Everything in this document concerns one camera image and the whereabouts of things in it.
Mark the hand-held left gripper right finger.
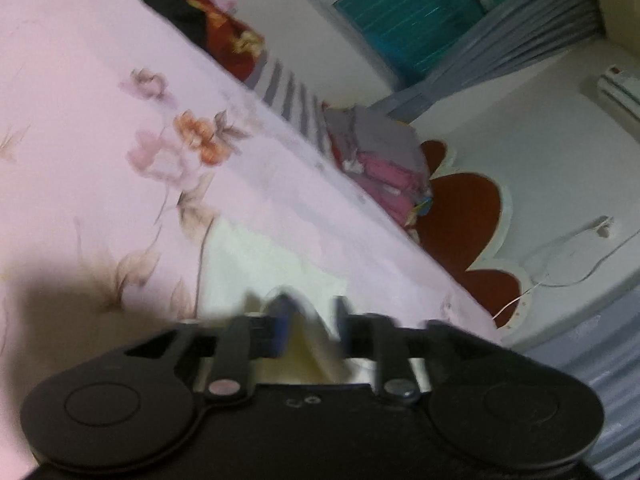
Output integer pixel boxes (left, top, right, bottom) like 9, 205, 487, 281
334, 296, 502, 408

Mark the pink floral bed sheet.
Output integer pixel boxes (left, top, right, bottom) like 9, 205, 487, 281
0, 0, 501, 480

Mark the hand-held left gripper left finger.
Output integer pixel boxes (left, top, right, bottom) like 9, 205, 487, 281
119, 291, 302, 407

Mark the pile of folded clothes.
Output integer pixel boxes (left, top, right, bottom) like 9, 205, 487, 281
321, 104, 437, 227

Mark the striped grey white pillow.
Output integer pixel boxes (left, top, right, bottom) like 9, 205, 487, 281
249, 54, 332, 152

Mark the grey curtain beside headboard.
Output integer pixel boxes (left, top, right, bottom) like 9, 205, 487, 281
369, 0, 607, 127

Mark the red and white headboard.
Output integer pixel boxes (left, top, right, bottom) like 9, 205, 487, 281
406, 139, 532, 332

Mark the white air conditioner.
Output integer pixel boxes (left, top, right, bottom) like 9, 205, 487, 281
594, 61, 640, 122

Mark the white wall plug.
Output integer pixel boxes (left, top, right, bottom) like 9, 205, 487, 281
590, 215, 617, 239

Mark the black cloth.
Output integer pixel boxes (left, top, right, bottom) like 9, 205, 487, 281
106, 0, 212, 57

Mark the red floral cloth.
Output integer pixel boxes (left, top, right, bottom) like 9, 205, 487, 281
166, 0, 269, 84

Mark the white knit sweater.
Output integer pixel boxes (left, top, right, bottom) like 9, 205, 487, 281
200, 217, 363, 386

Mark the white cable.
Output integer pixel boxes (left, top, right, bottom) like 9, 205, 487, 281
491, 220, 640, 322

